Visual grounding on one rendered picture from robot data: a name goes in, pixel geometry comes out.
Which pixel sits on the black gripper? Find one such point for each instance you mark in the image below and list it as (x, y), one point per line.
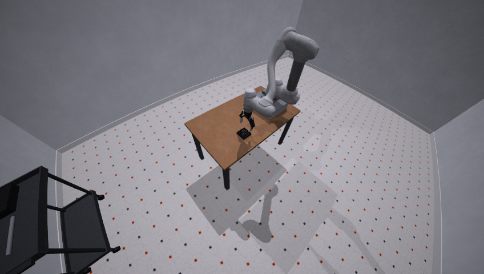
(248, 116)

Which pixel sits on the black knob box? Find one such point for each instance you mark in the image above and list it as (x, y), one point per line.
(243, 133)

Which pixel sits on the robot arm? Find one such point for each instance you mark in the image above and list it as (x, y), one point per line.
(303, 49)

